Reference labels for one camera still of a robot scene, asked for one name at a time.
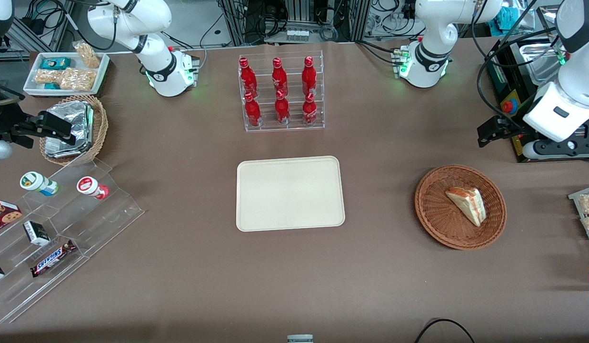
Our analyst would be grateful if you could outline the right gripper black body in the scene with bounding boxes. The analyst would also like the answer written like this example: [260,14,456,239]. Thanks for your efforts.
[0,79,43,144]

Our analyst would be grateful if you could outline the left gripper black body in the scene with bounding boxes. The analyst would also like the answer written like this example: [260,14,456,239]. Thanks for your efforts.
[497,119,531,143]

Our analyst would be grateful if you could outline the triangle sandwich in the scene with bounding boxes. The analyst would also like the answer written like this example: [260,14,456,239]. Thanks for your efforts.
[445,187,487,227]

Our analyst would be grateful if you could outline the deep tan wicker basket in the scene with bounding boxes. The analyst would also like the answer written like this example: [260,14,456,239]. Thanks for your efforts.
[39,94,109,166]

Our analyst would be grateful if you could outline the white rectangular snack tray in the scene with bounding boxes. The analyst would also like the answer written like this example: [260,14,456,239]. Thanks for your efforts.
[23,51,110,97]

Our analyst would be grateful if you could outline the clear tray of rice snacks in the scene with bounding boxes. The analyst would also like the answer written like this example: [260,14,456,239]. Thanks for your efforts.
[568,185,589,262]

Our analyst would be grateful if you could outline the round brown wicker basket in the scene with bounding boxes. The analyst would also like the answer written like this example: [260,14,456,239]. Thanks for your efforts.
[414,164,508,251]

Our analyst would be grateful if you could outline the beige plastic serving tray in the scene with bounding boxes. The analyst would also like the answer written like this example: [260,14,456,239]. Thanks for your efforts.
[236,156,346,232]

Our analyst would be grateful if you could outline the silver foil packet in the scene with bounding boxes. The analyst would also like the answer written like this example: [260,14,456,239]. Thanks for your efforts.
[44,138,92,159]
[46,101,95,143]

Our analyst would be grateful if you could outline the black food warmer machine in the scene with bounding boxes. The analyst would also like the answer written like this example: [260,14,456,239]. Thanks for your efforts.
[485,36,589,163]

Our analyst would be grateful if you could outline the green lid yogurt cup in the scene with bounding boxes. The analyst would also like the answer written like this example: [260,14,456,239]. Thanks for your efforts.
[20,171,59,197]

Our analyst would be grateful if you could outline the large clear bag of crackers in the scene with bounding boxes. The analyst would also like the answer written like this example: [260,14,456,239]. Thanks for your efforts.
[60,68,97,92]

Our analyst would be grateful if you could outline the red lid yogurt cup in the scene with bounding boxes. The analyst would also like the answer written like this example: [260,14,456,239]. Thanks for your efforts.
[76,176,110,200]

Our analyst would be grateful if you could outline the teal snack box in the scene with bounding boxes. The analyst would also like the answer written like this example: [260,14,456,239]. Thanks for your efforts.
[40,57,71,71]

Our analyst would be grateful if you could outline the steel warmer pan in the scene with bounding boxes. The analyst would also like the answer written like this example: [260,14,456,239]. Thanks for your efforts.
[519,42,569,86]

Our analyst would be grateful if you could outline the clear bag of peanuts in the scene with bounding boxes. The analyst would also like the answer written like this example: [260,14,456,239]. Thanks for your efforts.
[73,40,101,69]

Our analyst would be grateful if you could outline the clear acrylic stepped shelf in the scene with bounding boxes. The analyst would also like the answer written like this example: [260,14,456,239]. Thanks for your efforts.
[0,157,145,324]

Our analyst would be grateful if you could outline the red cookie box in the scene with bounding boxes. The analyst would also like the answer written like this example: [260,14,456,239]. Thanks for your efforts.
[0,198,23,236]

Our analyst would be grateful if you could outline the black power adapter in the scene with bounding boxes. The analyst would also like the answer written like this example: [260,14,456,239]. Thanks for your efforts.
[18,17,46,35]

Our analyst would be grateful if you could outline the small black white box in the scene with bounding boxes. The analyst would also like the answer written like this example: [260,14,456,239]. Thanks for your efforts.
[23,221,51,246]

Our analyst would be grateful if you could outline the teal plastic bag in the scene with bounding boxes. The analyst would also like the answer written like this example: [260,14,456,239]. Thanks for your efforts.
[495,6,526,30]

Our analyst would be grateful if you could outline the Snickers chocolate bar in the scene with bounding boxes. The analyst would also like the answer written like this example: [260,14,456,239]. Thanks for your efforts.
[30,240,78,278]

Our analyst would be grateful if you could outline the red cola bottle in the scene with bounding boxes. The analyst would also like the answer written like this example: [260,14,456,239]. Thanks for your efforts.
[274,89,291,126]
[271,57,289,97]
[239,57,258,99]
[244,91,262,128]
[302,91,319,126]
[301,56,318,97]

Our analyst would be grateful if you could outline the clear acrylic bottle rack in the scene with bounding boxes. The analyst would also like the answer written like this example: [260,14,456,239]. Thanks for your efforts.
[238,50,325,133]

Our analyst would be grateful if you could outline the metal equipment rack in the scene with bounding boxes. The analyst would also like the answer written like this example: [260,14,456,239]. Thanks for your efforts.
[218,0,371,46]

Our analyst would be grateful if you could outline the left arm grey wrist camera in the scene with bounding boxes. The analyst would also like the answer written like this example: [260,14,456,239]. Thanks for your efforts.
[522,140,577,160]

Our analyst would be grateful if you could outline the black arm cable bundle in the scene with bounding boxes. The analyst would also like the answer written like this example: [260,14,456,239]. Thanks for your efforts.
[470,0,569,129]

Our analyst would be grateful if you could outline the black base cables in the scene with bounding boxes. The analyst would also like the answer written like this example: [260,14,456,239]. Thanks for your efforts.
[356,40,402,65]

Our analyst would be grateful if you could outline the black looped cable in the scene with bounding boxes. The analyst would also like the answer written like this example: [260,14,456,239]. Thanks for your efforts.
[415,318,476,343]

